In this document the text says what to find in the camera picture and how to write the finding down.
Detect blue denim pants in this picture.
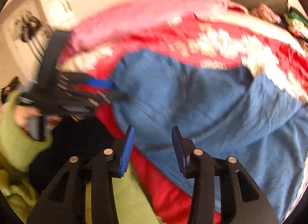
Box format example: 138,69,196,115
110,49,307,220

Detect left green sleeve forearm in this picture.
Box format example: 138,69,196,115
1,90,53,173

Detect left hand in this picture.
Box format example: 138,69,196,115
12,104,62,134

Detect pink fleece blanket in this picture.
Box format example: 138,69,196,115
69,0,230,52

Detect cream wardrobe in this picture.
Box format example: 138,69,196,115
1,0,130,86

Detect red floral bed sheet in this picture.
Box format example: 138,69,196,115
61,16,307,220

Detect cream mattress cover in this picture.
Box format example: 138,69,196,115
208,12,306,57

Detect pink fuzzy garment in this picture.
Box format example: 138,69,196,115
251,3,281,24

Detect pile of folded clothes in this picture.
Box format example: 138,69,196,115
282,7,308,53

